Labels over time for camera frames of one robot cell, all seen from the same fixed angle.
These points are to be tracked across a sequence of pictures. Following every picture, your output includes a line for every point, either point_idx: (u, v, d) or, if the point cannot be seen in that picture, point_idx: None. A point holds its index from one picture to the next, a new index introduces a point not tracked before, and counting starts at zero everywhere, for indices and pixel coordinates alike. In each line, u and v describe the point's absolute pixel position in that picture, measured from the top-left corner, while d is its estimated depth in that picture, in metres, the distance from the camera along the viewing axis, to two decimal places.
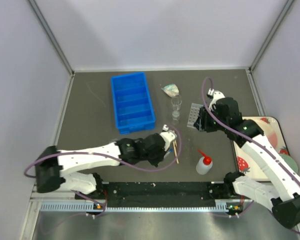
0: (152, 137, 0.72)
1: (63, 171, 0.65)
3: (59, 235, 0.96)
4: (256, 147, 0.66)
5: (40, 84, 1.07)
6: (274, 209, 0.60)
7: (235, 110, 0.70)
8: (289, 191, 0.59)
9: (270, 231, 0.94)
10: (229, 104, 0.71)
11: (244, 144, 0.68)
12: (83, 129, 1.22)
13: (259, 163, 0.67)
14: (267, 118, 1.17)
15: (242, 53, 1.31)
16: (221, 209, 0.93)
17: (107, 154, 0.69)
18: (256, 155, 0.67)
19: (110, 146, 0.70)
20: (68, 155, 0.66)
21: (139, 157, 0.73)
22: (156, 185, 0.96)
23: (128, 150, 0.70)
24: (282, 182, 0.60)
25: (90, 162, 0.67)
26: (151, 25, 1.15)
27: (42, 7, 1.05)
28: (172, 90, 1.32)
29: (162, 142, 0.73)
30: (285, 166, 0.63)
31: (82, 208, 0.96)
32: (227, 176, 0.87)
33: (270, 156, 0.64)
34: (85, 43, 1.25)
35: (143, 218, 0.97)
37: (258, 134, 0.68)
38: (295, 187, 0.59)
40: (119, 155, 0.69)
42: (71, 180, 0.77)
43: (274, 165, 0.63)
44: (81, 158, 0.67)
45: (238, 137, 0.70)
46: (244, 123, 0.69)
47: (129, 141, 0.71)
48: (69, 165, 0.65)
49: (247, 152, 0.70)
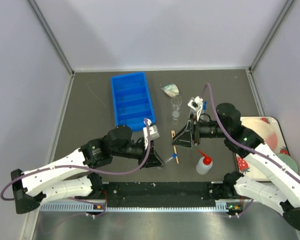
0: (112, 132, 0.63)
1: (30, 193, 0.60)
3: (58, 235, 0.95)
4: (260, 158, 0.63)
5: (40, 84, 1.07)
6: (285, 214, 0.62)
7: (238, 121, 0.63)
8: None
9: (271, 231, 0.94)
10: (232, 115, 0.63)
11: (248, 156, 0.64)
12: (83, 129, 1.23)
13: (264, 172, 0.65)
14: (267, 118, 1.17)
15: (242, 53, 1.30)
16: (221, 209, 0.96)
17: (72, 164, 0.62)
18: (261, 165, 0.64)
19: (74, 154, 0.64)
20: (30, 177, 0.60)
21: (110, 156, 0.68)
22: (156, 185, 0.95)
23: (94, 155, 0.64)
24: (292, 190, 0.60)
25: (57, 175, 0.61)
26: (151, 25, 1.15)
27: (42, 7, 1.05)
28: (172, 90, 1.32)
29: (125, 136, 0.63)
30: (292, 173, 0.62)
31: (82, 208, 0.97)
32: (226, 178, 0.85)
33: (276, 166, 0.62)
34: (85, 43, 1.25)
35: (143, 218, 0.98)
37: (259, 143, 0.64)
38: None
40: (84, 162, 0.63)
42: (55, 192, 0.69)
43: (281, 174, 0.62)
44: (44, 174, 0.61)
45: (239, 149, 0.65)
46: (245, 134, 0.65)
47: (94, 143, 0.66)
48: (34, 185, 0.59)
49: (250, 162, 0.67)
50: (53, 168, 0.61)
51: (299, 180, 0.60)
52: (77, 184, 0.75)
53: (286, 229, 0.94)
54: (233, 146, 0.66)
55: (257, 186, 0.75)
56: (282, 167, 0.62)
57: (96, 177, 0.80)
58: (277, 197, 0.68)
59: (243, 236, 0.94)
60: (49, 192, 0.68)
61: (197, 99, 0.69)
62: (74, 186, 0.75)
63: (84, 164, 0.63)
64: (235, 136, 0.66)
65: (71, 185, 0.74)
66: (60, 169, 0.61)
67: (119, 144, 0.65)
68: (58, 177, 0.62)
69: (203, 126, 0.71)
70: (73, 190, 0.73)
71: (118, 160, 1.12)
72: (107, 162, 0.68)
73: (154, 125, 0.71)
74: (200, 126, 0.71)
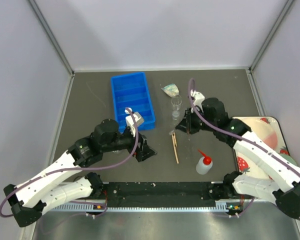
0: (99, 128, 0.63)
1: (28, 204, 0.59)
3: (58, 235, 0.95)
4: (248, 144, 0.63)
5: (40, 84, 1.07)
6: (277, 201, 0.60)
7: (222, 111, 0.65)
8: (288, 181, 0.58)
9: (270, 230, 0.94)
10: (216, 106, 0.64)
11: (236, 144, 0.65)
12: (83, 129, 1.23)
13: (253, 159, 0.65)
14: (267, 118, 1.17)
15: (242, 53, 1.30)
16: (221, 209, 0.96)
17: (62, 167, 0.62)
18: (248, 151, 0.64)
19: (63, 157, 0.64)
20: (24, 189, 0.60)
21: (100, 153, 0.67)
22: (156, 185, 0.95)
23: (83, 153, 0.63)
24: (279, 174, 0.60)
25: (50, 181, 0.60)
26: (151, 24, 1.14)
27: (42, 7, 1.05)
28: (172, 90, 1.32)
29: (111, 129, 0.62)
30: (278, 156, 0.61)
31: (82, 208, 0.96)
32: (226, 178, 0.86)
33: (262, 150, 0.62)
34: (85, 43, 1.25)
35: (143, 218, 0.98)
37: (246, 131, 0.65)
38: (292, 175, 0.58)
40: (74, 163, 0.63)
42: (55, 199, 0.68)
43: (267, 158, 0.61)
44: (37, 184, 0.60)
45: (228, 138, 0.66)
46: (233, 124, 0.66)
47: (82, 142, 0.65)
48: (29, 196, 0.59)
49: (239, 151, 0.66)
50: (44, 176, 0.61)
51: (286, 163, 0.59)
52: (76, 187, 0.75)
53: (287, 229, 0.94)
54: (220, 135, 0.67)
55: (253, 181, 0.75)
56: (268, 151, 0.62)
57: (94, 176, 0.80)
58: (270, 188, 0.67)
59: (243, 236, 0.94)
60: (48, 199, 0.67)
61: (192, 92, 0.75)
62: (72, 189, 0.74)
63: (75, 165, 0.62)
64: (223, 126, 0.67)
65: (70, 189, 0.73)
66: (51, 176, 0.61)
67: (108, 138, 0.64)
68: (52, 183, 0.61)
69: (194, 116, 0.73)
70: (73, 194, 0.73)
71: (118, 160, 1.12)
72: (98, 159, 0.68)
73: (137, 112, 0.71)
74: (192, 115, 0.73)
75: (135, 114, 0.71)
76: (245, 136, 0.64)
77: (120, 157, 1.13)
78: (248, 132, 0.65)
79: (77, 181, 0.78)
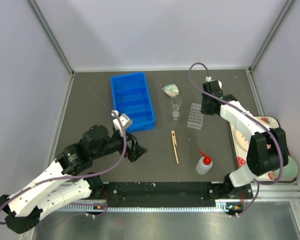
0: (88, 134, 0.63)
1: (22, 213, 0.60)
3: (58, 235, 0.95)
4: (229, 107, 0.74)
5: (40, 84, 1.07)
6: (247, 159, 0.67)
7: (215, 87, 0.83)
8: (252, 130, 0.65)
9: (270, 230, 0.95)
10: (211, 84, 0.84)
11: (220, 108, 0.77)
12: (83, 129, 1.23)
13: (232, 121, 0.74)
14: (267, 118, 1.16)
15: (242, 53, 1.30)
16: (221, 209, 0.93)
17: (51, 176, 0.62)
18: (228, 114, 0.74)
19: (52, 166, 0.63)
20: (16, 199, 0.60)
21: (89, 160, 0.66)
22: (156, 185, 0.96)
23: (72, 160, 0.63)
24: (247, 127, 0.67)
25: (41, 191, 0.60)
26: (151, 25, 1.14)
27: (42, 6, 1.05)
28: (172, 90, 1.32)
29: (100, 135, 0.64)
30: (251, 116, 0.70)
31: (82, 208, 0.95)
32: (228, 176, 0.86)
33: (238, 110, 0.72)
34: (85, 43, 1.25)
35: (143, 218, 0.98)
37: (233, 101, 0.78)
38: (257, 128, 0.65)
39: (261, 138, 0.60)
40: (63, 172, 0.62)
42: (51, 204, 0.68)
43: (240, 116, 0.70)
44: (29, 194, 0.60)
45: (216, 107, 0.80)
46: (224, 96, 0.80)
47: (70, 149, 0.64)
48: (21, 206, 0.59)
49: (225, 116, 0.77)
50: (34, 186, 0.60)
51: (255, 120, 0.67)
52: (74, 189, 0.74)
53: (287, 229, 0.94)
54: (211, 103, 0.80)
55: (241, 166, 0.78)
56: (243, 112, 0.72)
57: (93, 178, 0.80)
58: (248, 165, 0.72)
59: (242, 235, 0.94)
60: (44, 205, 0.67)
61: (207, 77, 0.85)
62: (69, 192, 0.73)
63: (63, 174, 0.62)
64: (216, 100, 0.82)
65: (68, 192, 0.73)
66: (41, 186, 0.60)
67: (96, 145, 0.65)
68: (43, 192, 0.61)
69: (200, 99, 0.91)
70: (70, 196, 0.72)
71: (118, 160, 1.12)
72: (87, 166, 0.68)
73: (125, 114, 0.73)
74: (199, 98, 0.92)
75: (123, 116, 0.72)
76: (229, 102, 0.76)
77: (119, 157, 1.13)
78: (233, 101, 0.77)
79: (75, 183, 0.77)
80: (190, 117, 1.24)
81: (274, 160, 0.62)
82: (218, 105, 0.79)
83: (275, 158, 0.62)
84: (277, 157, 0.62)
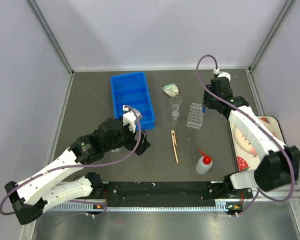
0: (103, 124, 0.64)
1: (30, 201, 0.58)
3: (58, 235, 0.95)
4: (241, 116, 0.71)
5: (40, 83, 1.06)
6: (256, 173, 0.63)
7: (225, 86, 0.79)
8: (264, 147, 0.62)
9: (270, 230, 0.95)
10: (220, 81, 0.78)
11: (231, 114, 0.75)
12: (83, 128, 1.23)
13: (243, 130, 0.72)
14: (267, 118, 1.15)
15: (242, 52, 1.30)
16: (221, 209, 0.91)
17: (64, 164, 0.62)
18: (241, 123, 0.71)
19: (64, 155, 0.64)
20: (26, 186, 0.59)
21: (102, 151, 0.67)
22: (156, 185, 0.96)
23: (85, 150, 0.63)
24: (261, 143, 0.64)
25: (52, 179, 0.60)
26: (151, 25, 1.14)
27: (42, 6, 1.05)
28: (172, 90, 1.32)
29: (116, 126, 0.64)
30: (265, 129, 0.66)
31: (82, 207, 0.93)
32: (228, 175, 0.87)
33: (251, 121, 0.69)
34: (84, 43, 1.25)
35: (143, 218, 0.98)
37: (244, 106, 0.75)
38: (272, 145, 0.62)
39: (275, 159, 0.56)
40: (76, 161, 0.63)
42: (56, 197, 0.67)
43: (255, 130, 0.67)
44: (39, 181, 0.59)
45: (225, 110, 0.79)
46: (235, 99, 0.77)
47: (84, 140, 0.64)
48: (31, 193, 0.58)
49: (235, 123, 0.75)
50: (46, 173, 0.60)
51: (270, 135, 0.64)
52: (77, 186, 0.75)
53: (286, 229, 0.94)
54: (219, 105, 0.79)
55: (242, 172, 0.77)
56: (256, 124, 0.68)
57: (95, 176, 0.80)
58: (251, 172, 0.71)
59: (242, 236, 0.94)
60: (49, 197, 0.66)
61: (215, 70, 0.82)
62: (73, 187, 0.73)
63: (77, 163, 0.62)
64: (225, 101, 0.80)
65: (72, 187, 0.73)
66: (53, 173, 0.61)
67: (111, 137, 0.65)
68: (53, 180, 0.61)
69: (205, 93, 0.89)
70: (74, 192, 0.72)
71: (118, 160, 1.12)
72: (99, 158, 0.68)
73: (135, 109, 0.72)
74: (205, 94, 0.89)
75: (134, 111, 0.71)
76: (240, 108, 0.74)
77: (119, 157, 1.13)
78: (245, 107, 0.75)
79: (77, 180, 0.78)
80: (190, 117, 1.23)
81: (284, 177, 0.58)
82: (227, 109, 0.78)
83: (285, 176, 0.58)
84: (288, 175, 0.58)
